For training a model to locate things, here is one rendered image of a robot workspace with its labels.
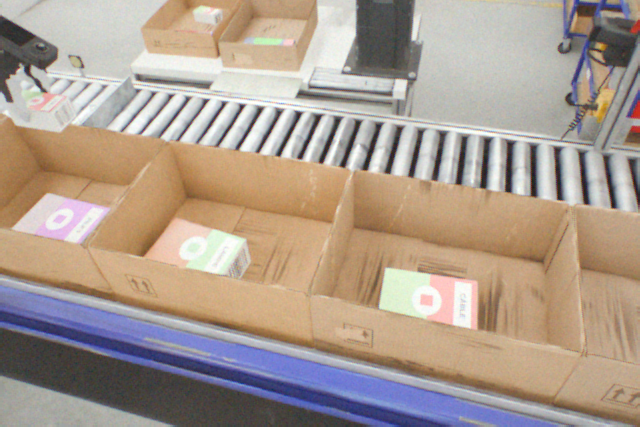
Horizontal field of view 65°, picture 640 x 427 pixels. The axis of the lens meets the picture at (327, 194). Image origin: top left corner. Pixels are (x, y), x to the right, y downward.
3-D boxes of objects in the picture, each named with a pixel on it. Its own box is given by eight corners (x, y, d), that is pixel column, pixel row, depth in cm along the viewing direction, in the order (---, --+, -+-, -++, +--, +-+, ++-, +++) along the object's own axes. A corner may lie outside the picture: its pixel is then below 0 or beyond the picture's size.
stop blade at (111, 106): (138, 97, 174) (130, 75, 168) (54, 188, 143) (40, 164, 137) (136, 97, 174) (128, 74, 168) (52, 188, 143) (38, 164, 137)
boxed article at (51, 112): (34, 108, 100) (23, 89, 97) (77, 115, 98) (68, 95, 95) (15, 125, 97) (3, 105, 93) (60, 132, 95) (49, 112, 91)
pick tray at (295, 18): (319, 21, 203) (318, -3, 196) (299, 72, 176) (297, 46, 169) (251, 18, 207) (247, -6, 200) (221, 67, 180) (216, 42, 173)
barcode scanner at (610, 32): (575, 47, 135) (594, 10, 127) (620, 57, 133) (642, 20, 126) (576, 59, 130) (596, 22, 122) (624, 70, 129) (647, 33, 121)
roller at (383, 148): (397, 132, 158) (398, 119, 155) (361, 261, 123) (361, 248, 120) (382, 130, 160) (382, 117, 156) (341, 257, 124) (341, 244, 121)
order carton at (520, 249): (546, 262, 99) (573, 202, 87) (552, 407, 79) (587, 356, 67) (351, 226, 108) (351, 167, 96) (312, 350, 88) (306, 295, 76)
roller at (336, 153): (357, 127, 161) (357, 114, 158) (310, 251, 126) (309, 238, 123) (342, 125, 162) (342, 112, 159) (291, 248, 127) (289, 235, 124)
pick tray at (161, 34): (250, 12, 211) (247, -12, 204) (217, 59, 184) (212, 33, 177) (187, 8, 216) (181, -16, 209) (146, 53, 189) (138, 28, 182)
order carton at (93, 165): (187, 196, 116) (168, 138, 104) (117, 303, 96) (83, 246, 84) (42, 170, 124) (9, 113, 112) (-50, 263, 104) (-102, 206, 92)
